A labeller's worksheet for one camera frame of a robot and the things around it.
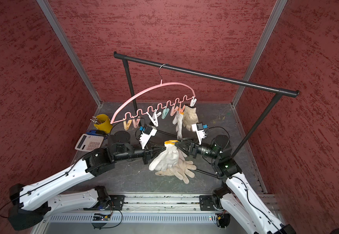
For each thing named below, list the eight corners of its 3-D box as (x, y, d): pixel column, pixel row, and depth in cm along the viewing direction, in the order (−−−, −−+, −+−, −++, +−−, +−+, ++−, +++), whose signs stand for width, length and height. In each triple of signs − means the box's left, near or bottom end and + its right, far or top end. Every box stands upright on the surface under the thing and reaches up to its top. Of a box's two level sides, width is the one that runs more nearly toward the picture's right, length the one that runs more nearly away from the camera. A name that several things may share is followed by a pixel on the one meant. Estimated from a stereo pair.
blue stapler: (88, 135, 102) (85, 132, 98) (90, 132, 104) (88, 128, 100) (107, 137, 101) (105, 134, 97) (109, 134, 103) (107, 131, 99)
